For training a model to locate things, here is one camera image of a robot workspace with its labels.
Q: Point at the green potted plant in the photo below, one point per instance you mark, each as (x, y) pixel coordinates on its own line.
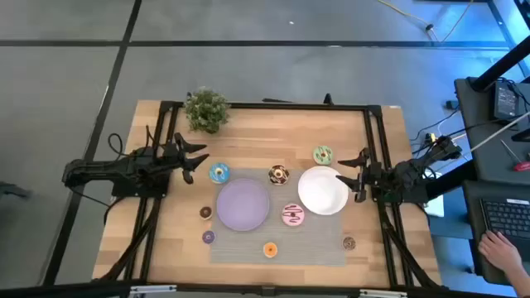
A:
(206, 109)

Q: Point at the black diagonal pole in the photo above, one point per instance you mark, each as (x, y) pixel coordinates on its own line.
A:
(501, 64)

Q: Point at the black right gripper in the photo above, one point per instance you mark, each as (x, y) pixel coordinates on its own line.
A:
(372, 176)

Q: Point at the small purple donut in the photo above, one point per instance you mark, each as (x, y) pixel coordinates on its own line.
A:
(208, 237)

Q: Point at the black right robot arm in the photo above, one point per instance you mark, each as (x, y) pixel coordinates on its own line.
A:
(410, 174)

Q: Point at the silver metal bracket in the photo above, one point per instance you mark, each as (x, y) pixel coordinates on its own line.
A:
(383, 294)
(153, 289)

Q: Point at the purple plate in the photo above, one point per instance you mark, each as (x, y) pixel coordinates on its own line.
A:
(242, 205)

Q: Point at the small chocolate donut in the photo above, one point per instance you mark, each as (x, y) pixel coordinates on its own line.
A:
(205, 212)

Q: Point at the chocolate frosted sprinkled donut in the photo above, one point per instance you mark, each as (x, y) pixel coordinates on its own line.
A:
(278, 174)

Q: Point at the black side desk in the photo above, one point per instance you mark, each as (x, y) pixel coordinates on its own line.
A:
(488, 157)

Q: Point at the black electronic box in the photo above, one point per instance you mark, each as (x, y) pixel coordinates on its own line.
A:
(506, 101)

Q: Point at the green frosted donut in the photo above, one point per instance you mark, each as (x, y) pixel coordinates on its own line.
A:
(323, 155)

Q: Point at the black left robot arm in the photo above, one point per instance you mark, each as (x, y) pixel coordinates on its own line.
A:
(103, 169)

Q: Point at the grey woven placemat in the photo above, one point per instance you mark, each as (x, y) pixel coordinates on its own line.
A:
(310, 248)

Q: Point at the blue frosted donut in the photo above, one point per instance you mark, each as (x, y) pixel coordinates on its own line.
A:
(219, 173)

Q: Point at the person's hand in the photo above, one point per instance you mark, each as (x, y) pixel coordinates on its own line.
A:
(499, 250)

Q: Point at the white plate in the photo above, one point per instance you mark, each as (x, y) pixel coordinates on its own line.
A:
(321, 192)

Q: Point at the small orange donut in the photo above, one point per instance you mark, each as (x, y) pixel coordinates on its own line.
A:
(270, 250)

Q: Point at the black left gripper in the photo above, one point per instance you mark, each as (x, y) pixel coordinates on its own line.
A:
(176, 156)

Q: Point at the white rod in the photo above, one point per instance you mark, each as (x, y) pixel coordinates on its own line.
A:
(501, 131)

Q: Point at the black metal table frame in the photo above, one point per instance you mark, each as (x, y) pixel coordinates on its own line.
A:
(290, 107)

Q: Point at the small brown donut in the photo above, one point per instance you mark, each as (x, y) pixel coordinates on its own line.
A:
(349, 243)

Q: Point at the person's forearm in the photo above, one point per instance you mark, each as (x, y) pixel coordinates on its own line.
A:
(522, 283)

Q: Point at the pink donut chocolate drizzle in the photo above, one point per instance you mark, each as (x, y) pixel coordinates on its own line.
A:
(293, 214)

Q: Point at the dark laptop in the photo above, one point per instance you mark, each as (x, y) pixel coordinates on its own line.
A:
(509, 215)

